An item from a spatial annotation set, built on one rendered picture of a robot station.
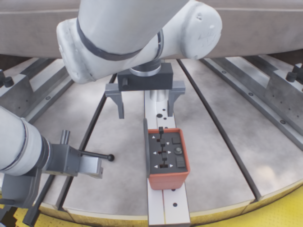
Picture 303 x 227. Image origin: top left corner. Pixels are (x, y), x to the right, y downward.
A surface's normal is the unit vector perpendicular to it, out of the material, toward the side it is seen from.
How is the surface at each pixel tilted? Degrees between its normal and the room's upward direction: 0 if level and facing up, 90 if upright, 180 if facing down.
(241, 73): 71
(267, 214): 0
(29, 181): 25
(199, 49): 91
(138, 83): 90
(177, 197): 0
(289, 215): 0
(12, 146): 89
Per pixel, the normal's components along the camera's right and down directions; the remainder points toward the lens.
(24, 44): -0.25, 0.66
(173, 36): 0.55, 0.49
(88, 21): -0.77, 0.50
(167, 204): 0.00, -0.73
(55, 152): -0.14, -0.40
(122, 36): -0.03, 0.99
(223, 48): 0.17, 0.67
